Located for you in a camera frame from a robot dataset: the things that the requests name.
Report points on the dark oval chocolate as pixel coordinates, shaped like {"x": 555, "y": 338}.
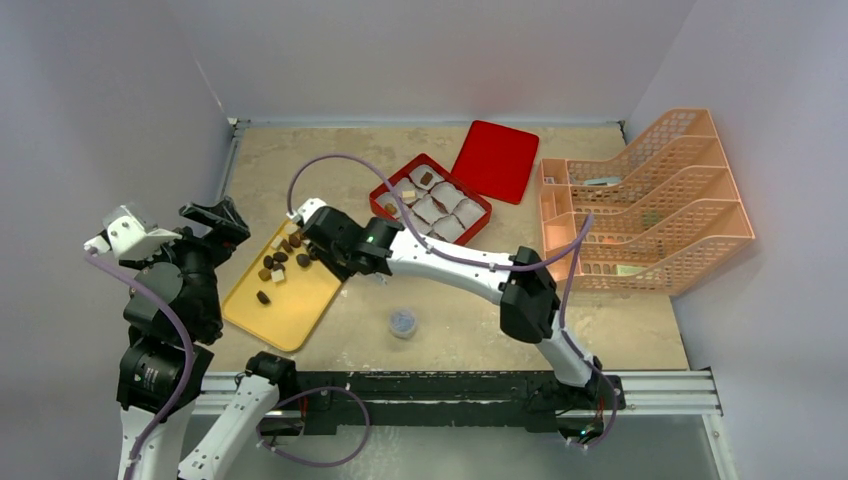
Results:
{"x": 263, "y": 298}

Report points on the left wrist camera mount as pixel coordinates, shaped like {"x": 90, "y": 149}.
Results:
{"x": 129, "y": 236}

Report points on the dark round chocolate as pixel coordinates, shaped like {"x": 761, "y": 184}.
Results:
{"x": 303, "y": 260}

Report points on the red box lid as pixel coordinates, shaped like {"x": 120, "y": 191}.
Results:
{"x": 496, "y": 161}

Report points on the yellow plastic tray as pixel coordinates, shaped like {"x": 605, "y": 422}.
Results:
{"x": 299, "y": 297}

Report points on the small clear round container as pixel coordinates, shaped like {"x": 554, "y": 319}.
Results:
{"x": 402, "y": 323}

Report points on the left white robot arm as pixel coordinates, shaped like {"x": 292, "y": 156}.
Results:
{"x": 174, "y": 315}

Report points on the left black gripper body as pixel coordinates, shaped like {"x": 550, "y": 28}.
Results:
{"x": 201, "y": 255}

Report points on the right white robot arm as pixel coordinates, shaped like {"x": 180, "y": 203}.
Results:
{"x": 531, "y": 310}

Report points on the black metal base rail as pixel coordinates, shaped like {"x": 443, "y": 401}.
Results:
{"x": 320, "y": 402}

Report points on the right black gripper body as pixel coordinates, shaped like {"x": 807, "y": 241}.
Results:
{"x": 319, "y": 244}

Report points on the orange mesh file organizer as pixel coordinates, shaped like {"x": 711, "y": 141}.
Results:
{"x": 666, "y": 209}

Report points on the red compartment box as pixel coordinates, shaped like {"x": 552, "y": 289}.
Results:
{"x": 447, "y": 209}

